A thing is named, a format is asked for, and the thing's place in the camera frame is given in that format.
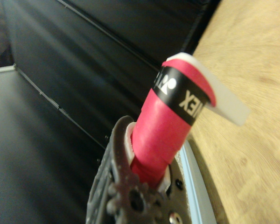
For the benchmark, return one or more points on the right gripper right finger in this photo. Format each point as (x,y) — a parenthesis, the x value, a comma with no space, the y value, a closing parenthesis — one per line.
(177,198)

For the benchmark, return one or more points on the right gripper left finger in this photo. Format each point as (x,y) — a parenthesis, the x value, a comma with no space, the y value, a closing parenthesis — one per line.
(121,191)

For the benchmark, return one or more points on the blue litter tray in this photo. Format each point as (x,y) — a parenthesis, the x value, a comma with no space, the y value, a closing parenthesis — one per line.
(194,200)

